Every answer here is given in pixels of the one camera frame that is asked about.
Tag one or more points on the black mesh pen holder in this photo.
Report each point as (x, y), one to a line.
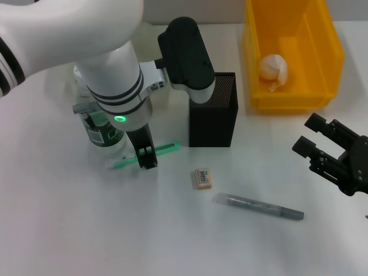
(212, 126)

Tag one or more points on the yellow plastic bin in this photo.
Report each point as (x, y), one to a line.
(316, 57)

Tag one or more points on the clear water bottle green label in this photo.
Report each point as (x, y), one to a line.
(100, 135)

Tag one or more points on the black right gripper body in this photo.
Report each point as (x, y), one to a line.
(358, 166)

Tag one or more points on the grey marker pen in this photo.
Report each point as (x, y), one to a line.
(244, 202)

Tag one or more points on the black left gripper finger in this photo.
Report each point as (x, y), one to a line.
(148, 161)

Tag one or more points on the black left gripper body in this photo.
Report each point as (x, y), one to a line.
(140, 138)

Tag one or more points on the white paper ball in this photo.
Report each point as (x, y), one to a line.
(273, 67)

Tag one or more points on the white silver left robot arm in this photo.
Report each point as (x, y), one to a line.
(86, 43)

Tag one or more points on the beige eraser with label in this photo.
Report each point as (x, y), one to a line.
(202, 178)

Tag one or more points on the green utility knife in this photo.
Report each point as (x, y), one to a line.
(168, 147)

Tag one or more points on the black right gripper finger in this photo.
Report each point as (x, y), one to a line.
(330, 129)
(319, 161)

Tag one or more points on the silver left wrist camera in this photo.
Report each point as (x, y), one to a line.
(187, 57)

